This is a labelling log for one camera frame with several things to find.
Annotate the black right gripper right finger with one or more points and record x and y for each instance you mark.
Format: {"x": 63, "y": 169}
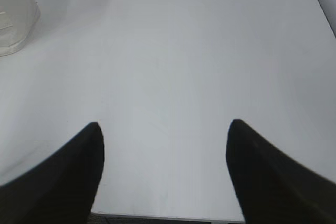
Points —
{"x": 270, "y": 186}

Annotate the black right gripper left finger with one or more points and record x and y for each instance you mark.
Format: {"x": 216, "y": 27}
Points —
{"x": 62, "y": 188}

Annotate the cream canvas zipper bag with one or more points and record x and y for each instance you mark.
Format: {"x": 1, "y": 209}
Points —
{"x": 18, "y": 19}

